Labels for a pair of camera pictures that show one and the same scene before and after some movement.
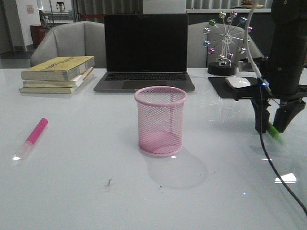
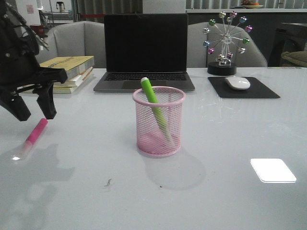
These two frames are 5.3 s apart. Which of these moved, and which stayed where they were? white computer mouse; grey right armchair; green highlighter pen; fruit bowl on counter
Moved: green highlighter pen
Stayed: fruit bowl on counter; grey right armchair; white computer mouse
